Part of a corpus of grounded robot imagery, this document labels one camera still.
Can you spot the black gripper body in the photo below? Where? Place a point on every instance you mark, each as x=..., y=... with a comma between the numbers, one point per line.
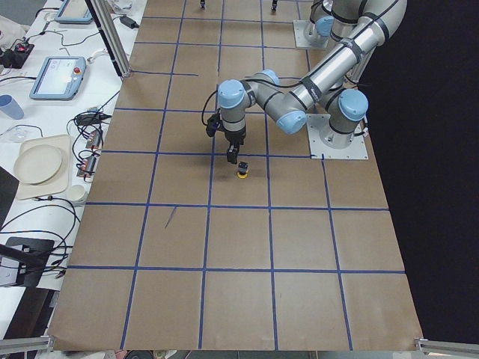
x=234, y=138

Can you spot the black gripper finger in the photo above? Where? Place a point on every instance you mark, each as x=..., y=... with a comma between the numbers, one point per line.
x=232, y=155

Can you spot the yellow push button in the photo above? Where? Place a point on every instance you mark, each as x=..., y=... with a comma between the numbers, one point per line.
x=242, y=170

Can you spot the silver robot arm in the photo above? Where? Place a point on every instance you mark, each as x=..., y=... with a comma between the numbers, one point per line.
x=357, y=28
x=320, y=9

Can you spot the black stand base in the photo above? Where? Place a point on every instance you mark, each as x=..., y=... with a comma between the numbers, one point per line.
x=27, y=259

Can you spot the brown paper table cover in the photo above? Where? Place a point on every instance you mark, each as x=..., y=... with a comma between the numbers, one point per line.
x=175, y=251

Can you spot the white paper cup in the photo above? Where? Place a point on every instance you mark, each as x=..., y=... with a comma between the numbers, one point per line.
x=77, y=195

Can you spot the black power adapter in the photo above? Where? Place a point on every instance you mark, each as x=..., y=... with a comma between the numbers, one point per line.
x=129, y=22

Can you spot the beige tray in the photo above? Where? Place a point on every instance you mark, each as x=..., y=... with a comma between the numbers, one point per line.
x=60, y=181

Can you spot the near blue teach pendant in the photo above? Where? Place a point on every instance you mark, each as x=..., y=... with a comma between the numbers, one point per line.
x=59, y=78

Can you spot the blue teach pendant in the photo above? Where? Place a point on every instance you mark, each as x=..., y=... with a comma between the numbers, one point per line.
x=74, y=12
x=59, y=78

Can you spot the beige round plate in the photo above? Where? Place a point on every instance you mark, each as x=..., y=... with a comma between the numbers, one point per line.
x=37, y=164

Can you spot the far blue teach pendant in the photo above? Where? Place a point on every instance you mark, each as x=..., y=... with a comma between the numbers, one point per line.
x=74, y=12

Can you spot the blue plastic cup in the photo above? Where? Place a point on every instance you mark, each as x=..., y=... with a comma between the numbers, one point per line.
x=10, y=107

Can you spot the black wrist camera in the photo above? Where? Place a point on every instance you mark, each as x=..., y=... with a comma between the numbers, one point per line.
x=214, y=124

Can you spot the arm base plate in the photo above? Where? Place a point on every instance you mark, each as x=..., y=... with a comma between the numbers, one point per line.
x=312, y=36
x=326, y=143

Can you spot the aluminium frame post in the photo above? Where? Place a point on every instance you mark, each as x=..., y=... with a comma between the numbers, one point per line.
x=109, y=34

